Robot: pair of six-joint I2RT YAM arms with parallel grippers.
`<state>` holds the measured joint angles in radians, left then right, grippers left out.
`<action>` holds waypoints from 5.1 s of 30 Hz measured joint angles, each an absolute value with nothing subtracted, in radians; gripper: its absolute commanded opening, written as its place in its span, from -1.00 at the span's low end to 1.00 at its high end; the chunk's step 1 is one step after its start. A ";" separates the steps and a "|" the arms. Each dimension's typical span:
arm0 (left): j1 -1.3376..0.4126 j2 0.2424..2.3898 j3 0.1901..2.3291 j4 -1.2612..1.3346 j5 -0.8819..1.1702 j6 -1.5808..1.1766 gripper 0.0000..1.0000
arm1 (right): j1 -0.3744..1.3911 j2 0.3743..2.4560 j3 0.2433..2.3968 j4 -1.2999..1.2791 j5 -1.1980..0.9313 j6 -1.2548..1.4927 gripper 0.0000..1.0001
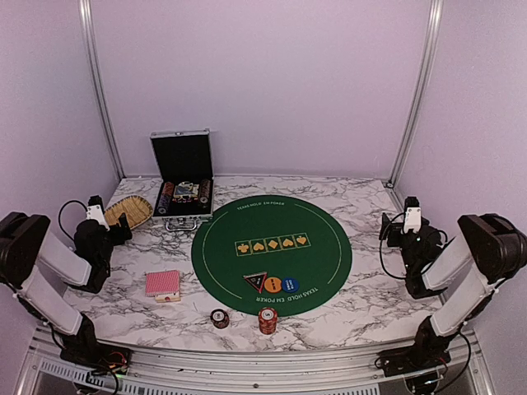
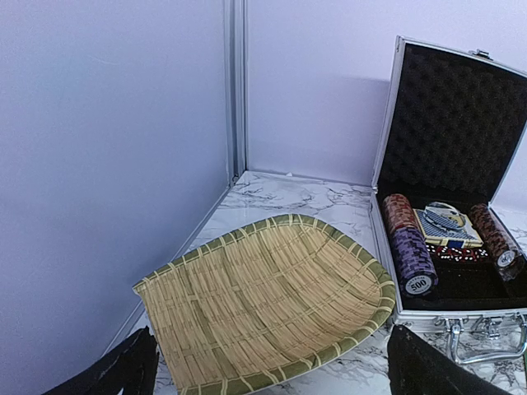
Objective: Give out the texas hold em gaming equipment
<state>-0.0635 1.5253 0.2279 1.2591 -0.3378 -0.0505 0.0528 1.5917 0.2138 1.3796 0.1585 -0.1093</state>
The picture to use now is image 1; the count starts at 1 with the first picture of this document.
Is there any dark red chip row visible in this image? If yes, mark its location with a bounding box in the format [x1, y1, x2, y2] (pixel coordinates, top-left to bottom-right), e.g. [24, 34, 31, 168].
[198, 179, 212, 206]

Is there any woven bamboo tray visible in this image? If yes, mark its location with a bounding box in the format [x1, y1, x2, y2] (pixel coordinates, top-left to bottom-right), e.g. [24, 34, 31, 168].
[105, 195, 154, 230]

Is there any round green poker mat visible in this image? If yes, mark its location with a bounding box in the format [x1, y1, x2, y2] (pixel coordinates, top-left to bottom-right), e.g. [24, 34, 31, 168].
[191, 195, 352, 317]

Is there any left aluminium frame post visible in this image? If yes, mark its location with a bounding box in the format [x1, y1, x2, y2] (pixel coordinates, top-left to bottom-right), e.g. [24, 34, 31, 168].
[78, 0, 125, 180]

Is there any black triangular all-in button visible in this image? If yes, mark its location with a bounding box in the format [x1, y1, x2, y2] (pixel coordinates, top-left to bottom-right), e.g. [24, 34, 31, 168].
[244, 272, 268, 294]

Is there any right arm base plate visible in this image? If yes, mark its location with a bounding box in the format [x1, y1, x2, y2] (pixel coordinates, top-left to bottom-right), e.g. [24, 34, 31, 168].
[374, 346, 451, 377]

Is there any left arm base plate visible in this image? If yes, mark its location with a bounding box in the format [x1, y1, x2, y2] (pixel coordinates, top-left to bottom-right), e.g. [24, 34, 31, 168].
[60, 343, 132, 374]

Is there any blue round blind button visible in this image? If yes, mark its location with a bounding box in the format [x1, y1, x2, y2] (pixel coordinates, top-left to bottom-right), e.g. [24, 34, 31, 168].
[282, 277, 300, 293]

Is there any red playing card deck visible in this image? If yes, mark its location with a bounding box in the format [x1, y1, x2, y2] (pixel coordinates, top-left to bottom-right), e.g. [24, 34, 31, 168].
[145, 270, 180, 297]

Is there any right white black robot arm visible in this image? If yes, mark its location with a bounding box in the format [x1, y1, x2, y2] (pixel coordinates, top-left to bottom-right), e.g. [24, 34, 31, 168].
[379, 207, 526, 374]

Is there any blue card deck in case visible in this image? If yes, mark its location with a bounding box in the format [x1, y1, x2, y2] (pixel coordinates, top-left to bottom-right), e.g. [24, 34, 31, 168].
[173, 181, 199, 201]

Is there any aluminium frame post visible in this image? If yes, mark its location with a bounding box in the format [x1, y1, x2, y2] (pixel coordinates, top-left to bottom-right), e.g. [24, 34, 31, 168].
[78, 0, 125, 180]
[387, 0, 444, 188]

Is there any orange round blind button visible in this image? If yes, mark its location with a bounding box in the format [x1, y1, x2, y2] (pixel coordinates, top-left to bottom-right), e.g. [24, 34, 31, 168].
[264, 276, 282, 294]

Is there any red purple chip row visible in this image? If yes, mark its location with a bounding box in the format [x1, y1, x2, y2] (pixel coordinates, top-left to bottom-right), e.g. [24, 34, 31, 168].
[156, 182, 175, 215]

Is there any playing card box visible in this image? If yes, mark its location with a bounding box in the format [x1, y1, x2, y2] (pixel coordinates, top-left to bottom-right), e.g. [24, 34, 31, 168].
[155, 291, 181, 303]

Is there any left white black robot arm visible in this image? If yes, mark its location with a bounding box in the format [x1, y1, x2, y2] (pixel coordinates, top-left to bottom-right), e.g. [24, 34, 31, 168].
[1, 211, 132, 369]

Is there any dark brown poker chip stack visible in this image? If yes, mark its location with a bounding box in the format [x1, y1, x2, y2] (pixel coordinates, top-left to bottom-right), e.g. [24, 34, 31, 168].
[210, 309, 230, 329]

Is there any aluminium poker chip case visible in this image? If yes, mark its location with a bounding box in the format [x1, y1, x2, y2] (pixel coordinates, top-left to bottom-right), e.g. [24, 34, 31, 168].
[150, 128, 214, 232]

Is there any red poker chip stack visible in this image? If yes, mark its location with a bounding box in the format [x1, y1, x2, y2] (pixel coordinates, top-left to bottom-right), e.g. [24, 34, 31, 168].
[259, 307, 277, 335]

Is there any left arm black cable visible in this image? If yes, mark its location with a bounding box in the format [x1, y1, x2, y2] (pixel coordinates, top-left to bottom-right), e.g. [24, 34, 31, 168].
[58, 199, 92, 250]

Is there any right aluminium frame post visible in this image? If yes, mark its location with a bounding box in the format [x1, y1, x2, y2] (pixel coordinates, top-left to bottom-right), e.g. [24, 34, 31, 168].
[387, 0, 444, 188]

